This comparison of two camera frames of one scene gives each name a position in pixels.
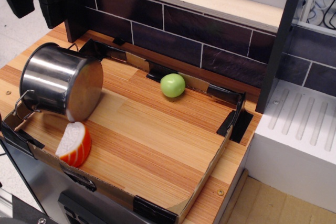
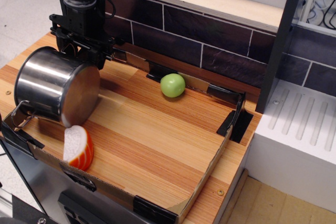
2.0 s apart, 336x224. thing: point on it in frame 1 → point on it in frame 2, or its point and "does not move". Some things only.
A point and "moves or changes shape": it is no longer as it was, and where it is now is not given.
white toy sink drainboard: (294, 147) does not move
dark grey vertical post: (277, 53) does not move
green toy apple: (172, 85) does not move
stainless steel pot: (55, 78) moves or changes shape
